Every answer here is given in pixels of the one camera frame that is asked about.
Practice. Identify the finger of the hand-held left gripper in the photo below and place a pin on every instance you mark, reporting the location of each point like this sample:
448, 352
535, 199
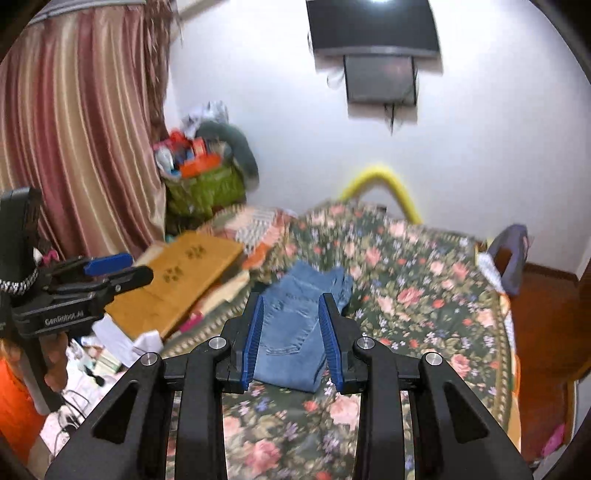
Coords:
108, 265
134, 278

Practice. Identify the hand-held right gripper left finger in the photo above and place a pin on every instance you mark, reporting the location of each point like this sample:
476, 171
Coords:
256, 341

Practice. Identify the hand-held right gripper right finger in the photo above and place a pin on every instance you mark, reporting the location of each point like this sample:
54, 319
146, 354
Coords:
330, 341

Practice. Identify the blue denim pants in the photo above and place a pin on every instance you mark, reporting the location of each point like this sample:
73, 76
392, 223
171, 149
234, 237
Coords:
295, 323

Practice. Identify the person's left hand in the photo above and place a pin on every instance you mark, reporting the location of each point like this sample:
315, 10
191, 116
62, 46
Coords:
57, 364

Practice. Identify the wooden lap desk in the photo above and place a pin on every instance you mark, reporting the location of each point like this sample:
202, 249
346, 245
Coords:
184, 272

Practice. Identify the green floral blanket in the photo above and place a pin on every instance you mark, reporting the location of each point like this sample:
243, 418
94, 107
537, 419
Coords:
415, 286

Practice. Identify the green floral bag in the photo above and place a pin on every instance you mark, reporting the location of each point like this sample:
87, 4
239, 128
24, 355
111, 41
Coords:
203, 191

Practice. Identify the pink striped curtain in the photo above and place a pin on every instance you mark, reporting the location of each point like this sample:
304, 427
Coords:
83, 138

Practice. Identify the patchwork quilt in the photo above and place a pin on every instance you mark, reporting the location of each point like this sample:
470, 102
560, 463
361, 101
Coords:
258, 226

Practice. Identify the orange box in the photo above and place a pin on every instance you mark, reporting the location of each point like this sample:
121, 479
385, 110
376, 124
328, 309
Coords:
201, 167

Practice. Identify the yellow foam tube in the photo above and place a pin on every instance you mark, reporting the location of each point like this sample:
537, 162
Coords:
392, 177

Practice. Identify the grey blue cloth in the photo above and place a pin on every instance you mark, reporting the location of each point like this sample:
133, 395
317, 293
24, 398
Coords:
510, 258

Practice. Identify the pink object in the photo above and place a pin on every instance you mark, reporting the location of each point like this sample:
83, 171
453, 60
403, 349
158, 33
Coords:
554, 441

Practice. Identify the black box under television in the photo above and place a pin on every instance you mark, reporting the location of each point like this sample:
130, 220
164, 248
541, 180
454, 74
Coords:
381, 81

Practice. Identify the black wall television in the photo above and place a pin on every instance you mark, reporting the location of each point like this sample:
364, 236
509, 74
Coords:
369, 23

